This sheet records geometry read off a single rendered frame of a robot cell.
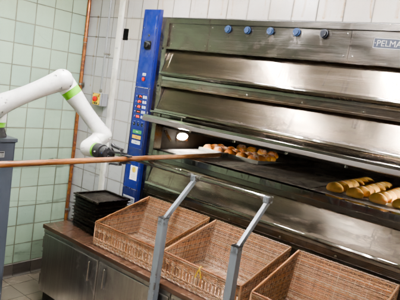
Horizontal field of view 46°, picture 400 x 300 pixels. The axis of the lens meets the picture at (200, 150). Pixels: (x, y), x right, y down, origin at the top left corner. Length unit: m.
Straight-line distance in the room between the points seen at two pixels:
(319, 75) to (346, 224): 0.81
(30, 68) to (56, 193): 1.04
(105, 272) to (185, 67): 1.41
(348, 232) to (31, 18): 2.61
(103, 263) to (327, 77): 1.71
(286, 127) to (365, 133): 0.45
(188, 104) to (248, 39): 0.60
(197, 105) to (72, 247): 1.23
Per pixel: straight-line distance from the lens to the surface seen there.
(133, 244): 2.89
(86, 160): 2.57
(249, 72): 2.91
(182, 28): 3.32
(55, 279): 3.46
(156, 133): 3.39
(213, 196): 3.05
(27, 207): 3.98
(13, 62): 3.71
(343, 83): 2.63
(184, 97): 3.23
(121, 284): 2.94
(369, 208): 2.59
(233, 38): 3.04
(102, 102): 3.74
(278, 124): 2.77
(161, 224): 2.55
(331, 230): 2.68
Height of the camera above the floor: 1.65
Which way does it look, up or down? 7 degrees down
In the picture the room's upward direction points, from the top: 8 degrees clockwise
